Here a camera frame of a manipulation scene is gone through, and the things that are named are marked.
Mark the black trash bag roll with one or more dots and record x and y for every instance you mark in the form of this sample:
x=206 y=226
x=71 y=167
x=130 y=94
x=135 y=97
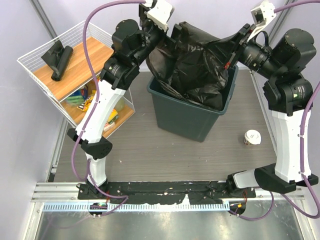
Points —
x=57 y=58

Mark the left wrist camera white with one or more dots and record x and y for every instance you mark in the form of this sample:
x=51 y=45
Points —
x=158 y=11

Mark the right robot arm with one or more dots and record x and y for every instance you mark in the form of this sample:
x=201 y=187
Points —
x=288 y=95

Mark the white wire shelf rack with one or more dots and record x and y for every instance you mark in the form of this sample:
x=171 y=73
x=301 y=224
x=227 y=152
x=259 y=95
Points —
x=77 y=73

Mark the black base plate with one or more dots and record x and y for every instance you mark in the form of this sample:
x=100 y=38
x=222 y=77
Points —
x=163 y=192

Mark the white paper cup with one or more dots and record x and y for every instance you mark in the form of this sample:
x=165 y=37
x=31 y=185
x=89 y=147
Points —
x=252 y=137

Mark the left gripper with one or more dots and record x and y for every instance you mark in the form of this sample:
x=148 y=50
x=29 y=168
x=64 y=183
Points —
x=166 y=41

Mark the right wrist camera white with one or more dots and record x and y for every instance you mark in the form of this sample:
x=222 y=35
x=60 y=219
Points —
x=263 y=14

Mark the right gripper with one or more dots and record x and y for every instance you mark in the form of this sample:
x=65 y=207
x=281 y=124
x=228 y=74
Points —
x=243 y=36

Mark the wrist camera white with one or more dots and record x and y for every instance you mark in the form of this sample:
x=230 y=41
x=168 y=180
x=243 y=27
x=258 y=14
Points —
x=263 y=14
x=158 y=11

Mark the white cable duct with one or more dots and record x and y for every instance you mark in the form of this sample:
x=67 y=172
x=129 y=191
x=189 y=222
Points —
x=89 y=207

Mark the yellow green sponge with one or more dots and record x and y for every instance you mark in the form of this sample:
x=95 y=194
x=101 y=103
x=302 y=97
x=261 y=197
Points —
x=113 y=116

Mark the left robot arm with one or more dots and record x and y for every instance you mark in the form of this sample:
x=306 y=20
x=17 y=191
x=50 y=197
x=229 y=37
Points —
x=132 y=44

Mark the small white box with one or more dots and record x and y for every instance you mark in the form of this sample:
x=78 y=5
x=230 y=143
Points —
x=108 y=126

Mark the yellow candy bag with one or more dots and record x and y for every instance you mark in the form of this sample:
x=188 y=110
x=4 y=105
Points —
x=85 y=105

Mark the dark green trash bin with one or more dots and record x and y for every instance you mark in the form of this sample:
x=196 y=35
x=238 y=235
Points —
x=186 y=119

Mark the pale green plastic container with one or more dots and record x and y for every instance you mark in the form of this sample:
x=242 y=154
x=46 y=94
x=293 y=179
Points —
x=120 y=105

